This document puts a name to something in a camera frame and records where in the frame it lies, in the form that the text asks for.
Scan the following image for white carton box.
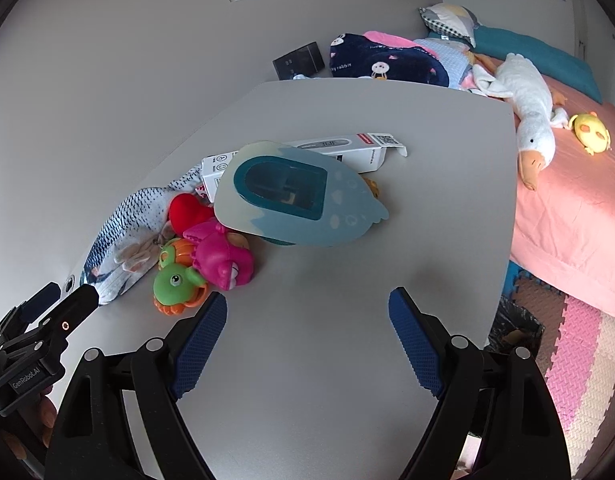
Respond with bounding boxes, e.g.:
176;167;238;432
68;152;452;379
202;132;408;191

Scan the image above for pink fleece blanket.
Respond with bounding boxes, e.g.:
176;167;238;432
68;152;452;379
362;30;438;58

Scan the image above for blue bird-shaped package card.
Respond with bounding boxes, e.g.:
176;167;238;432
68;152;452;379
214;141;389;248

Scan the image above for light blue quilt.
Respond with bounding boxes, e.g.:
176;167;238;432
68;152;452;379
427;37;475;91

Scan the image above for black trash bag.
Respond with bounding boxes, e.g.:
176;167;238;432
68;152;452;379
487;295;545;361

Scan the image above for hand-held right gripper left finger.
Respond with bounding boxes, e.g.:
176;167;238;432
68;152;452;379
46;291;228;480

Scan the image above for teal pillow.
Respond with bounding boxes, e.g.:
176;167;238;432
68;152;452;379
472;25;603;106

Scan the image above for patterned checked pillow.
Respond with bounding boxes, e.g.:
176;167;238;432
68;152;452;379
419;2;483;48

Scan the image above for navy printed blanket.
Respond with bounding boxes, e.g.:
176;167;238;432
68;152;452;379
329;32;451;90

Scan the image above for bed with pink sheet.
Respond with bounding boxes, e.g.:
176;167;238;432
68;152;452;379
467;55;615;321

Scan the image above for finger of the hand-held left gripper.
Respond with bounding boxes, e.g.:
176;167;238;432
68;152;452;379
44;285;101;344
16;281;63;324

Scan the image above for fish-shaped plush toy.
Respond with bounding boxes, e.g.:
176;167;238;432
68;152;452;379
82;165;208;306

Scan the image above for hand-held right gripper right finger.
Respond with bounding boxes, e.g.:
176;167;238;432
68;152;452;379
389;287;573;480

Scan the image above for black wall panel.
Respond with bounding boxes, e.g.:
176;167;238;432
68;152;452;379
272;41;327;81

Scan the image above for pink plastic toy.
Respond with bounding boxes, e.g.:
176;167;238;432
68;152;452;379
182;222;254;292

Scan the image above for person's left hand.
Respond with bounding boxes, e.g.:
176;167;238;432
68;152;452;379
30;385;58;450

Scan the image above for green and orange plastic toy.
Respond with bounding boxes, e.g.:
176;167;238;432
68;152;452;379
154;237;209;317

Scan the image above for white goose plush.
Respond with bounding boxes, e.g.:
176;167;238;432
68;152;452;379
472;52;568;191

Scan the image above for orange cloth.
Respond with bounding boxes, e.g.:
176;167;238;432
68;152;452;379
470;50;503;78

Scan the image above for pink foam floor mat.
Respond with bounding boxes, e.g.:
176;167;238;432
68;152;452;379
505;260;615;476

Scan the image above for red heart plush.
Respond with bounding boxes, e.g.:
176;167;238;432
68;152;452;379
168;193;216;237

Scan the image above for yellow chick plush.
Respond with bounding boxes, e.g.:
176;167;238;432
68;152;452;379
568;111;612;157

